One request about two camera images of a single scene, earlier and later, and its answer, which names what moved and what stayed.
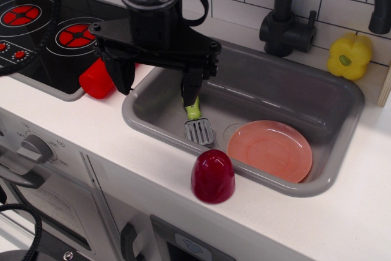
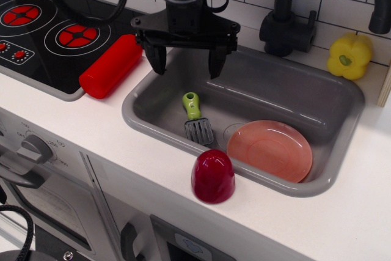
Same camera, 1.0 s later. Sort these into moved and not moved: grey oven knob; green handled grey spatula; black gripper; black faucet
Moved: black gripper
Not moved: green handled grey spatula; grey oven knob; black faucet
